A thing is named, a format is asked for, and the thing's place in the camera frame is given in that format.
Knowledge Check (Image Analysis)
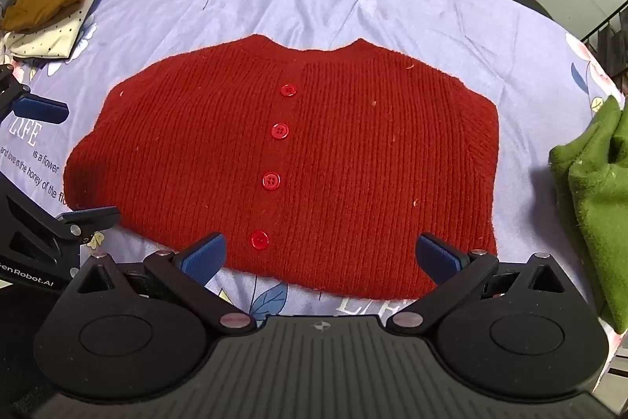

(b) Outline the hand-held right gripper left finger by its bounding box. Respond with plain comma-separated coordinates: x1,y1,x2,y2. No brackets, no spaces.
73,231,257,334

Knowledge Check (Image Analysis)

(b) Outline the black wire rack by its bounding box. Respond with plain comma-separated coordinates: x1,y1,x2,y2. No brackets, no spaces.
580,0,628,93

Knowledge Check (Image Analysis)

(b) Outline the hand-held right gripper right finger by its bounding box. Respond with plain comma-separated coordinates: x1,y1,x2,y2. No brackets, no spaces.
387,231,570,334

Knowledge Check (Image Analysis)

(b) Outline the purple floral bedsheet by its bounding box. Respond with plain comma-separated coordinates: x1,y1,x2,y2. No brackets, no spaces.
0,0,626,319

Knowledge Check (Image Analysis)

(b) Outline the green fleece cloth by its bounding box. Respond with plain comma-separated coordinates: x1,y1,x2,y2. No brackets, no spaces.
548,95,628,335

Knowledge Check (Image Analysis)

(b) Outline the white dotted cloth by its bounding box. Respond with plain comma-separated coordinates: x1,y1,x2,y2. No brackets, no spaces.
2,0,122,62

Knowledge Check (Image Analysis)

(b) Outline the red knit cardigan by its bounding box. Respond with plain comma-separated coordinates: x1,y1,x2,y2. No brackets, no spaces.
63,33,501,301

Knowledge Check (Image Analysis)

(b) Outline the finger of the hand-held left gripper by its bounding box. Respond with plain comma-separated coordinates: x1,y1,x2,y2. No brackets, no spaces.
0,187,122,263
0,64,70,126

